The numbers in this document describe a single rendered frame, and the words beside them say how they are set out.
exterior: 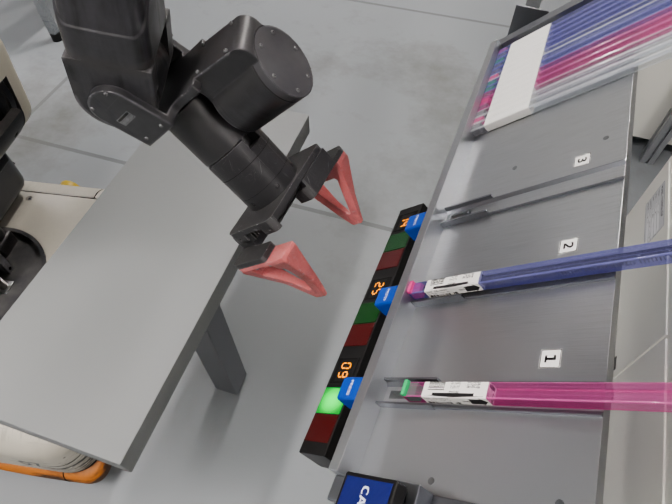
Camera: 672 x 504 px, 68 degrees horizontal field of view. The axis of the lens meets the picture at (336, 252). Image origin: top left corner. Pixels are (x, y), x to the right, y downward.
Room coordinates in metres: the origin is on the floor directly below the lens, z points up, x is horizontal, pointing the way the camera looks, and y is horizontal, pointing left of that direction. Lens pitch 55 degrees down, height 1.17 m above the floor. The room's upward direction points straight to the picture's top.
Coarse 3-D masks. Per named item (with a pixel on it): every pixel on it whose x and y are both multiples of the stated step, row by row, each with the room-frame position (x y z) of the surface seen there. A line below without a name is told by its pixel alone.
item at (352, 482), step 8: (352, 480) 0.07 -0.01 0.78; (360, 480) 0.07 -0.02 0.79; (368, 480) 0.07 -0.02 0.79; (344, 488) 0.07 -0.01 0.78; (352, 488) 0.07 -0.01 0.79; (360, 488) 0.07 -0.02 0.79; (368, 488) 0.07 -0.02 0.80; (376, 488) 0.07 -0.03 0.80; (384, 488) 0.06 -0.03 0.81; (344, 496) 0.06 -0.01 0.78; (352, 496) 0.06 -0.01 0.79; (360, 496) 0.06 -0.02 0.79; (368, 496) 0.06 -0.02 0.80; (376, 496) 0.06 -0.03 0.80; (384, 496) 0.06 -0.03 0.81
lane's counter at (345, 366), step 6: (342, 360) 0.22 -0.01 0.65; (348, 360) 0.22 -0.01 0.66; (354, 360) 0.22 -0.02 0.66; (336, 366) 0.22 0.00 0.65; (342, 366) 0.21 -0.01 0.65; (348, 366) 0.21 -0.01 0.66; (354, 366) 0.21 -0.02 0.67; (336, 372) 0.21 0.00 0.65; (342, 372) 0.21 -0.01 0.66; (348, 372) 0.20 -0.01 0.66; (336, 378) 0.20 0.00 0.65; (342, 378) 0.20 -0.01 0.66
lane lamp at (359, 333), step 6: (360, 324) 0.26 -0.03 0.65; (366, 324) 0.26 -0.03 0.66; (372, 324) 0.26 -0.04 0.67; (354, 330) 0.26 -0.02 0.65; (360, 330) 0.25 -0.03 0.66; (366, 330) 0.25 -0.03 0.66; (348, 336) 0.25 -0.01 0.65; (354, 336) 0.25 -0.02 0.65; (360, 336) 0.25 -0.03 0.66; (366, 336) 0.24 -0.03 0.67; (348, 342) 0.24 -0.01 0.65; (354, 342) 0.24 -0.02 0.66; (360, 342) 0.24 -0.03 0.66; (366, 342) 0.23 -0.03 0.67
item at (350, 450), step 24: (480, 72) 0.63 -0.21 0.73; (480, 96) 0.57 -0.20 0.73; (456, 144) 0.47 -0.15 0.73; (456, 168) 0.44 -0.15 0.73; (432, 216) 0.36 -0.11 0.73; (432, 240) 0.33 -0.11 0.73; (408, 264) 0.29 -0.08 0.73; (408, 312) 0.24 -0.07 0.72; (384, 336) 0.21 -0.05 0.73; (384, 360) 0.19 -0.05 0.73; (360, 384) 0.17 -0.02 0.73; (384, 384) 0.17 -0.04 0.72; (360, 408) 0.14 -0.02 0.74; (360, 432) 0.12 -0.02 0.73; (336, 456) 0.10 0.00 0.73; (360, 456) 0.10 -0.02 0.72
